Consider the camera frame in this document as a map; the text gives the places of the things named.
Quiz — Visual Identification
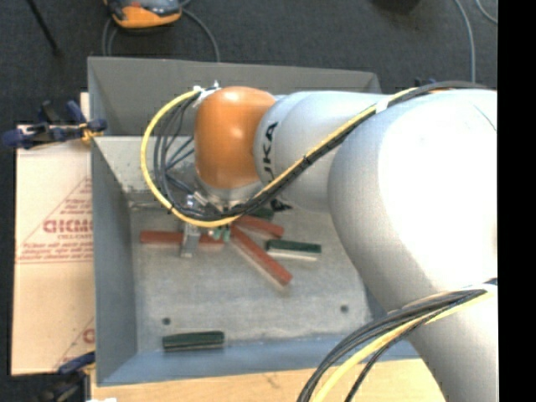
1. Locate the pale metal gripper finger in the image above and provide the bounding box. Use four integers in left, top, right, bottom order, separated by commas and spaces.
179, 224, 201, 260

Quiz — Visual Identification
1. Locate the red-brown flat block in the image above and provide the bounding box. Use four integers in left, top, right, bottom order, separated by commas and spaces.
228, 224, 294, 291
140, 229, 226, 246
236, 214, 286, 239

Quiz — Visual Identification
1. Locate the grey metal bin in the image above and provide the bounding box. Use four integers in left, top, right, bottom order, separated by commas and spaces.
86, 55, 422, 387

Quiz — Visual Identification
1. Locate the brown cardboard board red print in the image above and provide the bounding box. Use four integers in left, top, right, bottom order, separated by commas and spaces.
10, 136, 96, 376

